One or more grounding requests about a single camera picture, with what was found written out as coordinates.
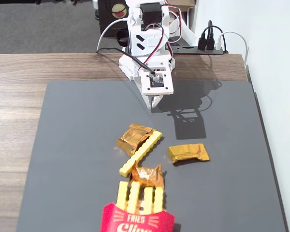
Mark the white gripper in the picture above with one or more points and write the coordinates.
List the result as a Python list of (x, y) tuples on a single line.
[(153, 101)]

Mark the gold candy wrapper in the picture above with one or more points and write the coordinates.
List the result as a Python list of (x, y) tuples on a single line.
[(188, 152), (130, 137)]

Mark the yellow crinkle fry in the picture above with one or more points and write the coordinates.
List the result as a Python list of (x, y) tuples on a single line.
[(122, 195), (159, 199), (149, 200), (141, 153), (134, 197)]

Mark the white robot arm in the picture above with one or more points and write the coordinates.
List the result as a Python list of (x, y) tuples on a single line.
[(137, 46)]

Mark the black power strip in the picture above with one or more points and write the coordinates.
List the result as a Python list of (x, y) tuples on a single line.
[(188, 50)]

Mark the flat gold candy wrapper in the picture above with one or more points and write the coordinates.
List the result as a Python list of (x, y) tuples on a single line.
[(188, 152)]

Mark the crumpled orange gold wrapper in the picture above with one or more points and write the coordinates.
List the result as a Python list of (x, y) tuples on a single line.
[(149, 176)]

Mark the black box with sticker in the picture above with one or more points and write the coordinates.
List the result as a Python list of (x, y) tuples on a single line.
[(106, 21)]

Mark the dark grey mat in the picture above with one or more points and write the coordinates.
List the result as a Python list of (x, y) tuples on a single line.
[(75, 145)]

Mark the brown cardboard box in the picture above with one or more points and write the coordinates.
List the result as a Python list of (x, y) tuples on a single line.
[(182, 2)]

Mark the red fries box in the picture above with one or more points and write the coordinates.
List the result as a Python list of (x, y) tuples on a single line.
[(135, 220)]

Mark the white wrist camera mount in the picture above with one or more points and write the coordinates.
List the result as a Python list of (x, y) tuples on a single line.
[(157, 83)]

